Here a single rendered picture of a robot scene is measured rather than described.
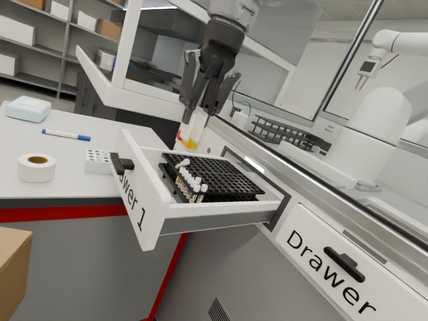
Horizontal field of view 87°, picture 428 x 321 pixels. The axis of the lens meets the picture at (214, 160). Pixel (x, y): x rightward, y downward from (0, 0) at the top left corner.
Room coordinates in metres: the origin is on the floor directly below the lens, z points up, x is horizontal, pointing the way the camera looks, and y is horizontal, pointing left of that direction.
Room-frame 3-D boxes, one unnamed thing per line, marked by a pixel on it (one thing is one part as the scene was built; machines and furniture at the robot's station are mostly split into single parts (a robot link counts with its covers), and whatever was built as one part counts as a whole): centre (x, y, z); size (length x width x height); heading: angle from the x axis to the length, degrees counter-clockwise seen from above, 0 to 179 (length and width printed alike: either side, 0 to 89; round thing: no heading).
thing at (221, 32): (0.48, 0.07, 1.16); 0.08 x 0.07 x 0.09; 131
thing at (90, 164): (0.60, 0.29, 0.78); 0.12 x 0.08 x 0.04; 129
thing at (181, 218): (0.54, -0.02, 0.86); 0.40 x 0.26 x 0.06; 131
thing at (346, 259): (0.36, -0.29, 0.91); 0.07 x 0.04 x 0.01; 41
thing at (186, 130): (0.48, 0.08, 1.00); 0.03 x 0.01 x 0.07; 41
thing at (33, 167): (0.45, 0.38, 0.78); 0.07 x 0.07 x 0.04
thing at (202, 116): (0.49, 0.06, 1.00); 0.03 x 0.01 x 0.07; 41
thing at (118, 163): (0.39, 0.16, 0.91); 0.07 x 0.04 x 0.01; 41
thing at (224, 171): (0.54, -0.01, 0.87); 0.22 x 0.18 x 0.06; 131
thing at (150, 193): (0.41, 0.14, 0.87); 0.29 x 0.02 x 0.11; 41
